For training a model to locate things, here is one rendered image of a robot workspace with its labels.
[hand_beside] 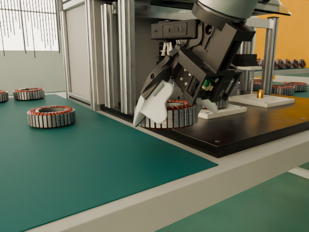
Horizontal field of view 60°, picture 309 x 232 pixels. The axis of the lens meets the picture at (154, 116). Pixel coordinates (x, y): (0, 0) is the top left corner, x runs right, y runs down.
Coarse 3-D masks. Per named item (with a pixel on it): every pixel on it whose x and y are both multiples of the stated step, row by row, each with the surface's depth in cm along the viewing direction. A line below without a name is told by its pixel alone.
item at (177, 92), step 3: (174, 87) 81; (177, 87) 82; (174, 90) 81; (177, 90) 82; (180, 90) 82; (174, 93) 81; (177, 93) 82; (180, 93) 83; (171, 96) 81; (174, 96) 82; (177, 96) 82; (180, 96) 83; (168, 99) 81; (171, 99) 81; (174, 99) 82; (177, 99) 82; (180, 99) 83; (183, 99) 84
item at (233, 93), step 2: (230, 82) 95; (232, 82) 96; (236, 82) 97; (230, 84) 95; (236, 84) 97; (228, 86) 95; (230, 86) 96; (236, 86) 98; (228, 88) 95; (234, 88) 97; (236, 88) 98; (226, 90) 95; (228, 90) 95; (232, 90) 97; (234, 90) 97; (236, 90) 98; (226, 92) 95; (232, 92) 97; (234, 92) 97; (236, 92) 98; (230, 94) 96; (232, 94) 97; (234, 94) 98; (236, 94) 98; (230, 96) 97
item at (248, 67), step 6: (240, 54) 87; (246, 54) 86; (252, 54) 88; (234, 60) 89; (240, 60) 87; (246, 60) 86; (252, 60) 88; (240, 66) 87; (246, 66) 87; (252, 66) 87; (258, 66) 87
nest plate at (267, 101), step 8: (232, 96) 90; (240, 96) 90; (248, 96) 90; (256, 96) 90; (264, 96) 90; (272, 96) 90; (256, 104) 80; (264, 104) 77; (272, 104) 78; (280, 104) 81
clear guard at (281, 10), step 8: (144, 0) 72; (152, 0) 72; (160, 0) 72; (168, 0) 72; (176, 0) 72; (184, 0) 72; (192, 0) 72; (272, 0) 61; (256, 8) 54; (264, 8) 56; (272, 8) 58; (280, 8) 60
